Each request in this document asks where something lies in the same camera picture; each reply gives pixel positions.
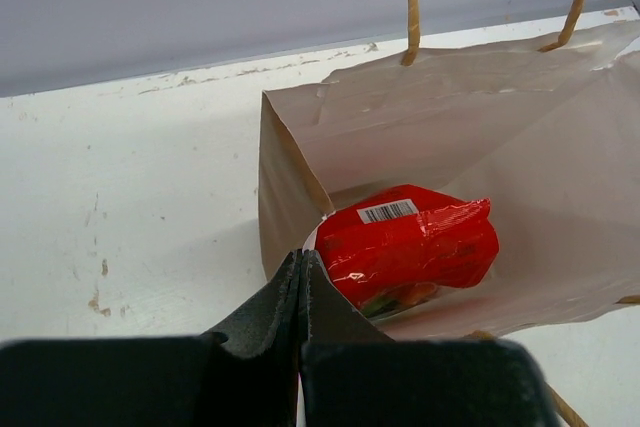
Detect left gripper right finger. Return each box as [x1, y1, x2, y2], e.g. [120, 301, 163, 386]
[299, 251, 559, 426]

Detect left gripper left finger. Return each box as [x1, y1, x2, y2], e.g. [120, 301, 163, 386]
[1, 251, 304, 426]

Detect red candy bag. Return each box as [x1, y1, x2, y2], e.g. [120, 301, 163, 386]
[314, 184, 499, 319]

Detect brown paper bag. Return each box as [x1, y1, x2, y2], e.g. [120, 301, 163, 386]
[257, 0, 640, 427]

